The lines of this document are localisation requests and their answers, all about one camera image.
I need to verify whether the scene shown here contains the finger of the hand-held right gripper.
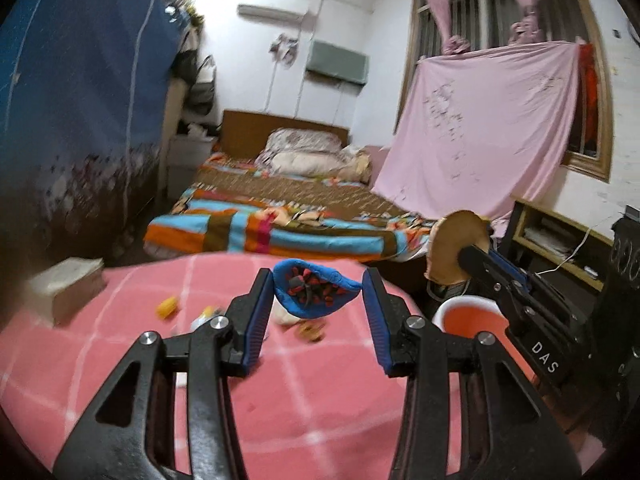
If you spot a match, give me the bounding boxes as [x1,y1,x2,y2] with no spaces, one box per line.
[458,244,527,312]
[486,249,537,287]

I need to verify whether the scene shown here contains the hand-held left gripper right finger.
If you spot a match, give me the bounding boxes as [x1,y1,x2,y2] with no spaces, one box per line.
[362,268,582,480]

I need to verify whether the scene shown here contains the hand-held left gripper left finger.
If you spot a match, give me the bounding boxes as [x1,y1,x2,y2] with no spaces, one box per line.
[52,267,276,480]

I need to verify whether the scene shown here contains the tan round paper piece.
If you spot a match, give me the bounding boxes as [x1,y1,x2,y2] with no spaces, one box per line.
[424,210,493,285]

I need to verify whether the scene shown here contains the white bucket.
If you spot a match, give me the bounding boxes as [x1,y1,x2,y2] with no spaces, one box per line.
[431,296,511,356]

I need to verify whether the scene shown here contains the wooden shelf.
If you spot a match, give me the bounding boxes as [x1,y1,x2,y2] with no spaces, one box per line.
[500,199,616,291]

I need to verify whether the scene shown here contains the black speaker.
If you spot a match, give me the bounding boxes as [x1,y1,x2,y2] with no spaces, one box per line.
[597,215,640,351]

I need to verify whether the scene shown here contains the colourful striped bed blanket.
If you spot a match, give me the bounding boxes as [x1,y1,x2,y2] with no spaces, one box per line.
[144,152,436,261]

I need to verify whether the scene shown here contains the pink hanging sheet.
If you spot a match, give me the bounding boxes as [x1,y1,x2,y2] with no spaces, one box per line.
[372,40,581,236]

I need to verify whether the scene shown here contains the folded floral quilt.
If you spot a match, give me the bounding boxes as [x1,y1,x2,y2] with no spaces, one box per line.
[340,145,373,183]

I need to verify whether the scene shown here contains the beige pillow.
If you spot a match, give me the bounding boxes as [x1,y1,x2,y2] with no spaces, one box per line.
[270,151,351,177]

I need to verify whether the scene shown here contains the white nightstand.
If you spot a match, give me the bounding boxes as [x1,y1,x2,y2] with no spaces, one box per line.
[167,135,218,201]

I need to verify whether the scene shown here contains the red cloth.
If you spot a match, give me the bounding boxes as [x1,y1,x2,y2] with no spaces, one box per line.
[580,45,599,156]

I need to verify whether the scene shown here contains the thick worn book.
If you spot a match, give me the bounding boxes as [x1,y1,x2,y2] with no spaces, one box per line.
[27,257,107,326]

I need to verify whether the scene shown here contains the floral pillow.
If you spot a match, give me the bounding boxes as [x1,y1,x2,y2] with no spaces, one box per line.
[256,127,346,161]

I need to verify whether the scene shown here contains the wooden bed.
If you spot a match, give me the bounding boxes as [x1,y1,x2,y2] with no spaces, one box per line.
[142,110,436,266]

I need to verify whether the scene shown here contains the barred window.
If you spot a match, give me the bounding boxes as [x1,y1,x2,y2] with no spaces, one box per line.
[400,0,613,183]

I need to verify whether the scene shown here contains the dark hanging bags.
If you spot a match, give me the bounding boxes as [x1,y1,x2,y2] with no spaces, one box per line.
[170,10,218,126]

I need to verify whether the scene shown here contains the pink curtain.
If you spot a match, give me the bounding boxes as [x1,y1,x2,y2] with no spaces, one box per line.
[410,0,473,56]
[500,0,551,43]

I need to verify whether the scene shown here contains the blue printed cloth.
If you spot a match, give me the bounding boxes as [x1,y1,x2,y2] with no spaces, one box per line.
[0,0,176,261]

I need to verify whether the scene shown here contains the white air conditioner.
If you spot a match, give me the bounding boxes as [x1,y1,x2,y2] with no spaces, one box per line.
[237,4,308,23]

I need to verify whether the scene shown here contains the white cable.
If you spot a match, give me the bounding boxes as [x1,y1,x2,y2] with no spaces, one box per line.
[537,225,596,276]

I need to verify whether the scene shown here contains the grey-green wall box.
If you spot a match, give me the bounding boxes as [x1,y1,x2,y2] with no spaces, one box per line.
[306,41,370,86]

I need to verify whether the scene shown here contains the white cord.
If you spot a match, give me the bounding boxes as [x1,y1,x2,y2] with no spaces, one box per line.
[120,0,153,201]

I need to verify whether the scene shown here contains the grey wall ornament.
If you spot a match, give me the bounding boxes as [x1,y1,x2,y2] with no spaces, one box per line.
[270,34,298,66]

